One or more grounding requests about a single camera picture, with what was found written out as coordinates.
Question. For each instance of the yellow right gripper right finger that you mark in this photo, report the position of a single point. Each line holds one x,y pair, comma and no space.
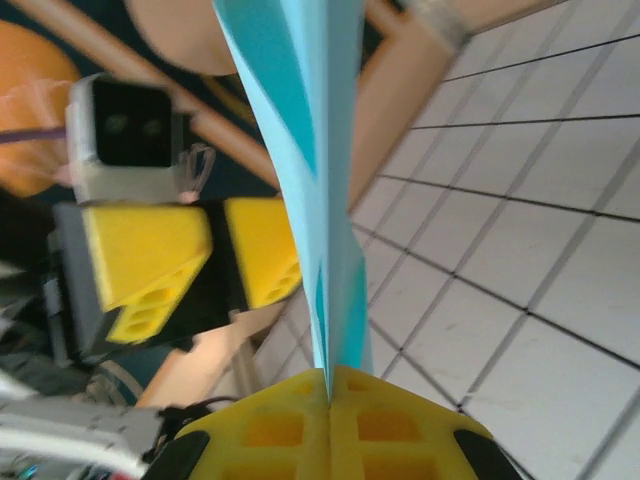
390,435

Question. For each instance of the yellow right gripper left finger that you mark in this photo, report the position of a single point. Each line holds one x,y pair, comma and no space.
270,430

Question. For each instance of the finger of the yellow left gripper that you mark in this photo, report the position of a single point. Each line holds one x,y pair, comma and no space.
260,240
145,250

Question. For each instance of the light blue paper sheet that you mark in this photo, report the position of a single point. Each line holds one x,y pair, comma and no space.
330,150

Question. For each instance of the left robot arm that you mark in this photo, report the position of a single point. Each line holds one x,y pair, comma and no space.
60,425

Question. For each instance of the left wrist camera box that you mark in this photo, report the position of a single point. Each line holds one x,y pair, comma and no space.
130,125

